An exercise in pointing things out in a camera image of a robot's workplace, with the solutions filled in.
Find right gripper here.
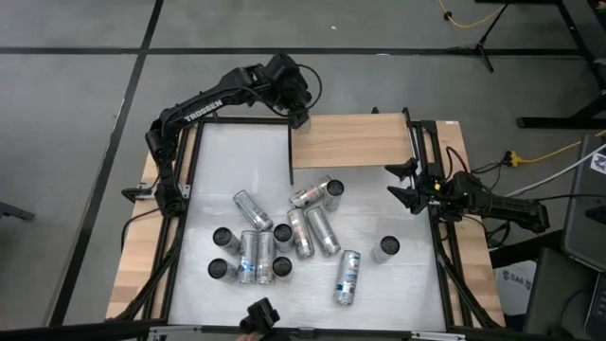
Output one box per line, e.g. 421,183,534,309
383,157,458,224

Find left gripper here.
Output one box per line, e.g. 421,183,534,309
262,52,314,131

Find Celsius Arctic Vibe can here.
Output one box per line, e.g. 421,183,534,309
369,235,401,265
331,249,363,307

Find Celsius Peach Vibe can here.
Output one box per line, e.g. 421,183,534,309
211,226,241,257
232,189,275,233
271,256,294,281

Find wooden shelf black metal legs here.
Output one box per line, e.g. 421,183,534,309
286,106,421,187

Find white glossy table mat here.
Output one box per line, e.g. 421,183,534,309
168,121,448,332

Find white printed box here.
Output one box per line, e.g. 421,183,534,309
492,259,538,317

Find black tripod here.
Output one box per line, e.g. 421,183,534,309
444,2,510,75

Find grey side table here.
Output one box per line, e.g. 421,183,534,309
561,134,606,274

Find dark grey seat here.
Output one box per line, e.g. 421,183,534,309
522,246,598,338

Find black desk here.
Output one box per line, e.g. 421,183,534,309
474,0,606,130

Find black handheld device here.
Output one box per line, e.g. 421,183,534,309
239,296,281,338

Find laptop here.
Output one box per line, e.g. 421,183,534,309
583,272,606,340

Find black stand foot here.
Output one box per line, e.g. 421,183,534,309
0,200,37,223

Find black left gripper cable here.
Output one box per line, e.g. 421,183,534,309
295,63,324,117

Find white cable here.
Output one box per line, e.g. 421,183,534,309
505,144,606,198

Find thin yellow cable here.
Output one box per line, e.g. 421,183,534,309
437,0,508,28

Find black power cable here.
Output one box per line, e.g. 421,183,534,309
119,206,165,253

